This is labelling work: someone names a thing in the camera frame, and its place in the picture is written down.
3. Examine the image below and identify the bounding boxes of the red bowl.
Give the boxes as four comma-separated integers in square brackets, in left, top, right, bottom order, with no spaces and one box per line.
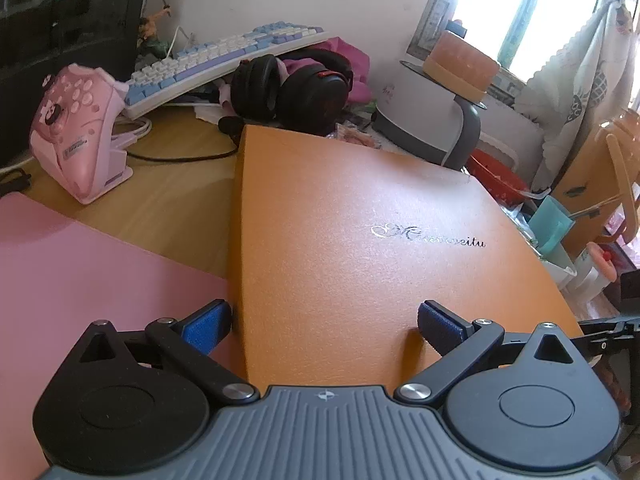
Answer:
[467,147,532,206]

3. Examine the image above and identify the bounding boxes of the white cable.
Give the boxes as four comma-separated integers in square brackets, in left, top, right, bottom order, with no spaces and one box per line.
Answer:
[112,116,153,142]

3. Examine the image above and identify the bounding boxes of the teal cup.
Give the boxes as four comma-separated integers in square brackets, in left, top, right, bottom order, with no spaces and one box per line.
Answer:
[527,195,577,257]

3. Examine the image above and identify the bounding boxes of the white grey stand appliance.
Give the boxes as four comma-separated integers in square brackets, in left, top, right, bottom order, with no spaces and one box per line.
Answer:
[374,59,494,171]

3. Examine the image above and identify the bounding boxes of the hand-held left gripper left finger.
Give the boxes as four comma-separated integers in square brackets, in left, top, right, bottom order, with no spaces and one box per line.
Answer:
[79,299,261,409]

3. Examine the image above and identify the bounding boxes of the orange cylindrical block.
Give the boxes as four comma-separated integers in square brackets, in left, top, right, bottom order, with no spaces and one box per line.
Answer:
[422,30,501,102]

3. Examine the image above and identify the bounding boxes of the magenta cloth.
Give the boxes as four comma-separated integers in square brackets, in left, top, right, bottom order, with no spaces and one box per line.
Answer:
[279,37,374,107]

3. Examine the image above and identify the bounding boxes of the green swordsman figurine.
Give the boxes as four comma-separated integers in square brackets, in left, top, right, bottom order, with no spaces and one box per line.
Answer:
[136,0,175,62]

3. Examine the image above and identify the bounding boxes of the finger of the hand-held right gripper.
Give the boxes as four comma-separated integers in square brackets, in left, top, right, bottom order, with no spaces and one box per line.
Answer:
[575,309,640,357]

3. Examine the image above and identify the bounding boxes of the pink desk mat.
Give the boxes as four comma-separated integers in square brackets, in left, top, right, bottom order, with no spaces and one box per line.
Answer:
[0,192,248,471]

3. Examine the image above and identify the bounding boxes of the white plastic bucket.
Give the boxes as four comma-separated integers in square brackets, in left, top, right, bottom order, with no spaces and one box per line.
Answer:
[544,249,617,307]

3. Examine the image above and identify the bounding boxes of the white patterned curtain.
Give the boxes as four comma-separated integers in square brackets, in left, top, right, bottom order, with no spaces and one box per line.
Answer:
[514,0,640,183]

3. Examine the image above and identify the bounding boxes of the orange chair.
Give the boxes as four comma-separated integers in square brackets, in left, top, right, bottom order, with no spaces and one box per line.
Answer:
[550,110,640,257]

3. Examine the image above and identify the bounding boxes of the white blue keyboard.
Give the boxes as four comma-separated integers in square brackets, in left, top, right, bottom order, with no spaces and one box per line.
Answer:
[124,22,331,120]

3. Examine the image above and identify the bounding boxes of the black cable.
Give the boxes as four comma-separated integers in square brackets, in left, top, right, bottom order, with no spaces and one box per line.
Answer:
[125,125,242,164]

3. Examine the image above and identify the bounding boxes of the pink game controller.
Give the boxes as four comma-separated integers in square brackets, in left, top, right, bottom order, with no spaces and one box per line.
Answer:
[29,64,130,205]

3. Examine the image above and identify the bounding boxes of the pink controller stand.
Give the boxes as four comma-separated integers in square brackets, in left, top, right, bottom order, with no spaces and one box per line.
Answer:
[75,122,135,206]

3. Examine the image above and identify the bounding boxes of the orange leather box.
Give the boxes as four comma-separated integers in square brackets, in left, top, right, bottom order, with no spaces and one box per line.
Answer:
[226,124,585,392]

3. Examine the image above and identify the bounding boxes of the black glass computer case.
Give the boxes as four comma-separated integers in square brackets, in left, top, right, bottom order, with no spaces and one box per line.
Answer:
[0,0,153,167]

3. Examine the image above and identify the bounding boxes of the black red headphones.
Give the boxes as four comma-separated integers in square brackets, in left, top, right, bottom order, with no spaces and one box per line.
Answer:
[218,50,355,137]

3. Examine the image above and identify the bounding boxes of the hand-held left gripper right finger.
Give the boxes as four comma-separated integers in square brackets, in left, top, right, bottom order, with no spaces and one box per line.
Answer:
[394,300,587,409]

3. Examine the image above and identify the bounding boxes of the window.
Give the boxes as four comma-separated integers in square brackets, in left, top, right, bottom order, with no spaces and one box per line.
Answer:
[407,0,612,86]

